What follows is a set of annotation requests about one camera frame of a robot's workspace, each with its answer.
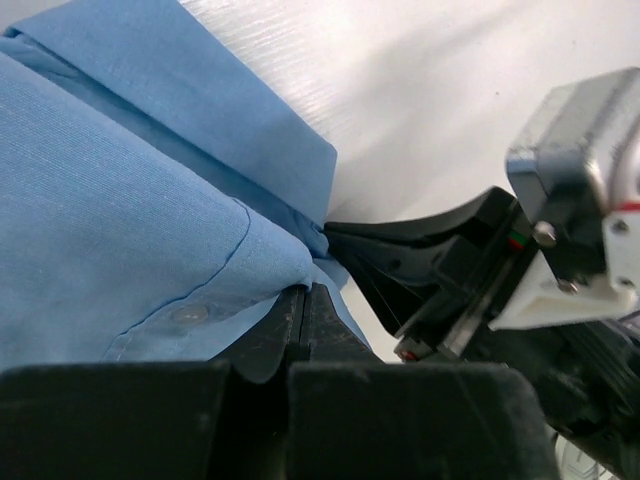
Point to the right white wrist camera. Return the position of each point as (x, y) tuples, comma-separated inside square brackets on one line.
[(574, 169)]

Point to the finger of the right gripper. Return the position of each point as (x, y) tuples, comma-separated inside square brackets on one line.
[(459, 244), (392, 302)]

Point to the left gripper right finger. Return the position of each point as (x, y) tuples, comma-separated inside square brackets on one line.
[(370, 420)]

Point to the light blue long sleeve shirt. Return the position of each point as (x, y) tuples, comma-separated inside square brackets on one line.
[(156, 195)]

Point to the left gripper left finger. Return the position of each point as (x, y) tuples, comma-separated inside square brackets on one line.
[(224, 418)]

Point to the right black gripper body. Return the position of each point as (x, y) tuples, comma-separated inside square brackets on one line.
[(585, 374)]

